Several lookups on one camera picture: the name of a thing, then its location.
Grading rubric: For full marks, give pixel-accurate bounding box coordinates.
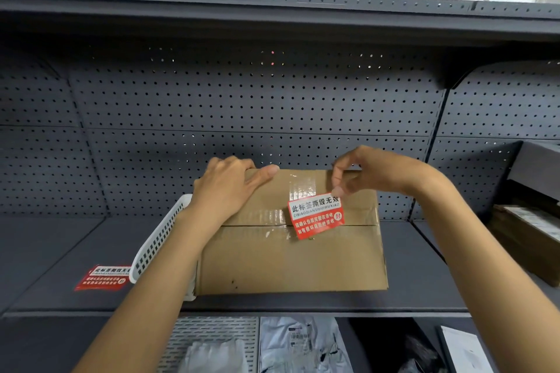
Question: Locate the person's left hand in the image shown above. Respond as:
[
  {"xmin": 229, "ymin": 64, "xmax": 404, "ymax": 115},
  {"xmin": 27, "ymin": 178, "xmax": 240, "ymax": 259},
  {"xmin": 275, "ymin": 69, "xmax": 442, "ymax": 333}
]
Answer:
[{"xmin": 192, "ymin": 156, "xmax": 280, "ymax": 229}]

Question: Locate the person's right hand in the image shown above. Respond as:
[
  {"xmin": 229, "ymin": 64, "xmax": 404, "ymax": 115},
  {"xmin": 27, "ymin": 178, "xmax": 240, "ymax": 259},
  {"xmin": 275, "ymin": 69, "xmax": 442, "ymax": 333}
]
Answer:
[{"xmin": 331, "ymin": 145, "xmax": 423, "ymax": 199}]

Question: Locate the red seal sticker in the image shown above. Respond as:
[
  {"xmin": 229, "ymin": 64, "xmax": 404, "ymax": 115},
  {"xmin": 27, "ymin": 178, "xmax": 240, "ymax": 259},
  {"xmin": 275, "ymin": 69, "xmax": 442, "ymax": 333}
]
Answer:
[
  {"xmin": 287, "ymin": 192, "xmax": 346, "ymax": 240},
  {"xmin": 74, "ymin": 265, "xmax": 133, "ymax": 292}
]

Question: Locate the brown cardboard box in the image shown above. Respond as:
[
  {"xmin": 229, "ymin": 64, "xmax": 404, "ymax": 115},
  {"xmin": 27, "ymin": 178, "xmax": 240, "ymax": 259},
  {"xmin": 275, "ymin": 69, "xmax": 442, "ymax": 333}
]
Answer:
[{"xmin": 195, "ymin": 168, "xmax": 389, "ymax": 296}]

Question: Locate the person's left forearm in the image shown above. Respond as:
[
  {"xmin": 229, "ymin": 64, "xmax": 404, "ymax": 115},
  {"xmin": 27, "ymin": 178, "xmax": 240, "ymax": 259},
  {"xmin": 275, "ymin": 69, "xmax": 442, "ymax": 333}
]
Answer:
[{"xmin": 72, "ymin": 207, "xmax": 226, "ymax": 373}]

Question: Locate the person's right forearm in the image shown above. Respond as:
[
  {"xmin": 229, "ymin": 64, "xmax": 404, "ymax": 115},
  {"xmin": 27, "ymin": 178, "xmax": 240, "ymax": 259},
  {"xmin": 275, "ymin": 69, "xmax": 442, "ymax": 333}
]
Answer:
[{"xmin": 407, "ymin": 163, "xmax": 560, "ymax": 373}]

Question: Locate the dark grey metal shelf unit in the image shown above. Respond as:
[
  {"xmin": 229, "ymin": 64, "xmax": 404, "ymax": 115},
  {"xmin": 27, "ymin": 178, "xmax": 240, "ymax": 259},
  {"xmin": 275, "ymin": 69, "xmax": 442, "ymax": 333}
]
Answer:
[{"xmin": 0, "ymin": 0, "xmax": 560, "ymax": 373}]

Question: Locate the white plastic basket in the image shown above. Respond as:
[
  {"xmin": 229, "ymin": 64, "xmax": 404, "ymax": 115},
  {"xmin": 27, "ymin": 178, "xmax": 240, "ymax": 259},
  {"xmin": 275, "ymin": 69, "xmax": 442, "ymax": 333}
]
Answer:
[{"xmin": 129, "ymin": 193, "xmax": 198, "ymax": 302}]

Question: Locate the grey perforated metal tray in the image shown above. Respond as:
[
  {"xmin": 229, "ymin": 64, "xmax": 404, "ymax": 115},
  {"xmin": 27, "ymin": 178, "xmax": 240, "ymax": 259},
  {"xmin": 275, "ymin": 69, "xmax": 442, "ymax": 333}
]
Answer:
[{"xmin": 157, "ymin": 316, "xmax": 260, "ymax": 373}]

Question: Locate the grey printed mailer bag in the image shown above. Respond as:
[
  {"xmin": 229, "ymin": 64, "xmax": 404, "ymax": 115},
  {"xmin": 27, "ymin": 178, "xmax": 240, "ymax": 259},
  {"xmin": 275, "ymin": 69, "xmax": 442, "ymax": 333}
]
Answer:
[{"xmin": 258, "ymin": 316, "xmax": 354, "ymax": 373}]

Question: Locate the black fabric item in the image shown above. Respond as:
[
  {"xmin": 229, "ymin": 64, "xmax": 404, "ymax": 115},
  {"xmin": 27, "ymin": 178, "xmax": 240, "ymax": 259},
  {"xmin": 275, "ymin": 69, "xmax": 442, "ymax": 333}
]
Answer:
[{"xmin": 348, "ymin": 319, "xmax": 443, "ymax": 373}]

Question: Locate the dark brown labelled carton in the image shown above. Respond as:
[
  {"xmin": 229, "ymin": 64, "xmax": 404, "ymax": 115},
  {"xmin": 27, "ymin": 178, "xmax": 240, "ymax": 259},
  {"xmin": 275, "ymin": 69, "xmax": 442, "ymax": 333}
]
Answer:
[{"xmin": 487, "ymin": 204, "xmax": 560, "ymax": 288}]

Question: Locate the clear crumpled plastic bag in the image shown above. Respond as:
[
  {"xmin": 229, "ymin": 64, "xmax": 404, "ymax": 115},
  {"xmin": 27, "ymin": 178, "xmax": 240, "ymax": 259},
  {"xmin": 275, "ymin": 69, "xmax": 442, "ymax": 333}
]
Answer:
[{"xmin": 177, "ymin": 337, "xmax": 250, "ymax": 373}]

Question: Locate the grey flat board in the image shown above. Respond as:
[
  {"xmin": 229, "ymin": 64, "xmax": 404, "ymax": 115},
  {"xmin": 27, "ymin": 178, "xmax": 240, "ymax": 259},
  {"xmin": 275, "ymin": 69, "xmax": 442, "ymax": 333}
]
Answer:
[{"xmin": 509, "ymin": 140, "xmax": 560, "ymax": 202}]

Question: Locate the white flat box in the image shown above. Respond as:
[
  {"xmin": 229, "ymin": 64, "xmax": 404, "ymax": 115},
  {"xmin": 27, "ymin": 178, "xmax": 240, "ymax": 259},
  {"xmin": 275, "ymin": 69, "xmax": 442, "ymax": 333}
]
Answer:
[{"xmin": 438, "ymin": 325, "xmax": 496, "ymax": 373}]

